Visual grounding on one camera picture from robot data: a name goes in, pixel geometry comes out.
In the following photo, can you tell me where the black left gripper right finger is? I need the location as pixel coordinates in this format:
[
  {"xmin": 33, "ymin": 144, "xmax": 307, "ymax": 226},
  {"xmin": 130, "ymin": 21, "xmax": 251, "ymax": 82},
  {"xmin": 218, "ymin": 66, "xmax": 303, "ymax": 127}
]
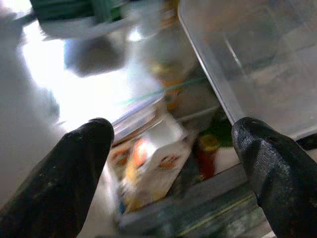
[{"xmin": 231, "ymin": 117, "xmax": 317, "ymax": 238}]

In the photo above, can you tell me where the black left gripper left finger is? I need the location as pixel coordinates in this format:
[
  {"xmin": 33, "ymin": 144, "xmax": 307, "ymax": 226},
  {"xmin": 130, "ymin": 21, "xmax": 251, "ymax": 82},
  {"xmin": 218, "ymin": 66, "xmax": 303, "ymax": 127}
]
[{"xmin": 0, "ymin": 118, "xmax": 115, "ymax": 238}]

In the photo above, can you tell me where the grey fridge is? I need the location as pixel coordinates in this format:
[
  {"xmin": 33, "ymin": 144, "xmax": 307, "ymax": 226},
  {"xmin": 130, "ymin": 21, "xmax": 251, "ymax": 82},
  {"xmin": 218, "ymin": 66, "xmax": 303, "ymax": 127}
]
[{"xmin": 0, "ymin": 0, "xmax": 317, "ymax": 238}]

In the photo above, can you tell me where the red bottle with yellow cap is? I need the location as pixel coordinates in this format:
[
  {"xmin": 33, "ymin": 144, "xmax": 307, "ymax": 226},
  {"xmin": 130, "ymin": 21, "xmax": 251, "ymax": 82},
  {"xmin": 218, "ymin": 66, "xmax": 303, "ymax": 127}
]
[{"xmin": 195, "ymin": 135, "xmax": 221, "ymax": 180}]

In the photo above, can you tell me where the white juice carton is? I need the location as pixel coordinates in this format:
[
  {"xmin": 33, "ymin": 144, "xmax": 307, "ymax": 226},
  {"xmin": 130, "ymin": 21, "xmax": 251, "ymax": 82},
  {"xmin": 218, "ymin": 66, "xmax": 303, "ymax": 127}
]
[{"xmin": 108, "ymin": 116, "xmax": 194, "ymax": 215}]

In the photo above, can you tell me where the clear plastic storage container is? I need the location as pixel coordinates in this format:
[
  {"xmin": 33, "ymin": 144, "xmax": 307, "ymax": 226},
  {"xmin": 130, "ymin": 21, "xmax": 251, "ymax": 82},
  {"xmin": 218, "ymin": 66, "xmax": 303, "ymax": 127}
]
[{"xmin": 177, "ymin": 0, "xmax": 317, "ymax": 141}]

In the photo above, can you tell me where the green lidded white container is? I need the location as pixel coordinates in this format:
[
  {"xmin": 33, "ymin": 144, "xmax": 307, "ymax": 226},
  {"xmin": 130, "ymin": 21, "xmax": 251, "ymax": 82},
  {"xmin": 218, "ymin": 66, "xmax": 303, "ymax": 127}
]
[{"xmin": 29, "ymin": 0, "xmax": 139, "ymax": 40}]

